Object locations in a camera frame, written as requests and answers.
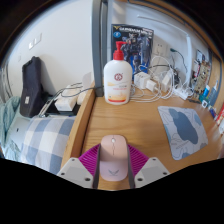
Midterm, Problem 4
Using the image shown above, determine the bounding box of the grey blue printed mouse pad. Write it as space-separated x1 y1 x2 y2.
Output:
157 105 209 161

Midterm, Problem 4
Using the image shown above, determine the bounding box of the small white charger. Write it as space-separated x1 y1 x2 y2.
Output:
133 71 151 90

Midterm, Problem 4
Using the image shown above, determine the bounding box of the green plug dark cable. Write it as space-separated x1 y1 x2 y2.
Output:
169 48 188 73

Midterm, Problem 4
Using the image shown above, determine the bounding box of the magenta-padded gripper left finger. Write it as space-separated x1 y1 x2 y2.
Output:
56 143 102 190

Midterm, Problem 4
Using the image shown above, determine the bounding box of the blue robot model kit box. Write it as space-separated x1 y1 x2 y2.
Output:
110 23 155 79

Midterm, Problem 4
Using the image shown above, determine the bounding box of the tan robot figure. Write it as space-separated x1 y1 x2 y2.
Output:
191 49 212 94

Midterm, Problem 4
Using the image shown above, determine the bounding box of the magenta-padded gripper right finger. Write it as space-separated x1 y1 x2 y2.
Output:
125 143 171 190

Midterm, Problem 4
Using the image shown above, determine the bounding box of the blue checkered pillow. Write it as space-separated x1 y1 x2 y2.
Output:
19 114 78 176

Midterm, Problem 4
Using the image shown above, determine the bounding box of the white desk lamp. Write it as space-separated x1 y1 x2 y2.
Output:
136 14 196 96

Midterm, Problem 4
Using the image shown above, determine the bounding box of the small blue box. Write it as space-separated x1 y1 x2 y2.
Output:
208 104 218 118

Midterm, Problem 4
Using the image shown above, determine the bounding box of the blue spray bottle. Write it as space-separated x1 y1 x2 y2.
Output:
208 79 219 107

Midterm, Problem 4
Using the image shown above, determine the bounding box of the large white power adapter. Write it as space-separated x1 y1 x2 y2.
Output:
160 72 173 93

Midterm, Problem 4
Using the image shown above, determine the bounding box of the teal blanket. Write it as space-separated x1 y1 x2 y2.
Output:
0 96 22 161

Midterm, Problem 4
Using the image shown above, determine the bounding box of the grey metal desk frame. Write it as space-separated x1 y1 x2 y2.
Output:
91 0 109 98

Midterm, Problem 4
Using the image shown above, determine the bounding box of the white red-pump lotion bottle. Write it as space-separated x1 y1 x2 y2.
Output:
103 40 134 106

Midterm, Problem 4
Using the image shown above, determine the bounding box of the white power strip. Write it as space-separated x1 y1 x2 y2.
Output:
173 84 194 101

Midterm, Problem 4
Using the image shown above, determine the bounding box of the white wall socket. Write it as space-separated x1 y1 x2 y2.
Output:
152 41 169 58

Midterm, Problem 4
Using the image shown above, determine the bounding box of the black bag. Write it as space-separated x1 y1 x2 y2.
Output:
19 55 48 119

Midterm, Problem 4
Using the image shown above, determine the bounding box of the white charging cable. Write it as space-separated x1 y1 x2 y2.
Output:
128 63 183 104

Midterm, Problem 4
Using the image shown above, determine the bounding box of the pink computer mouse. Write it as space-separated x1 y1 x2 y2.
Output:
98 134 129 182

